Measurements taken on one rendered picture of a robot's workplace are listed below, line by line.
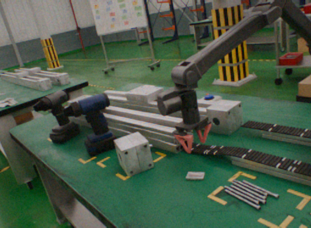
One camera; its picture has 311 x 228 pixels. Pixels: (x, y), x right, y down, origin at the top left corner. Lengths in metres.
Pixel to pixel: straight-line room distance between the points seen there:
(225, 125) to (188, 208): 0.41
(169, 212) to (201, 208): 0.08
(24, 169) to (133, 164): 1.88
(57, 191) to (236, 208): 1.39
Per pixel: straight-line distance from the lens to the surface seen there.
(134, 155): 0.89
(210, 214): 0.72
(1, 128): 2.57
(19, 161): 2.67
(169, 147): 0.99
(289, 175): 0.82
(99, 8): 7.28
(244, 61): 4.49
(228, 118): 1.03
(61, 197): 1.96
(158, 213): 0.74
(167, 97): 0.85
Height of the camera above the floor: 1.25
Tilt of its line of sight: 21 degrees down
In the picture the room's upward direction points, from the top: 12 degrees counter-clockwise
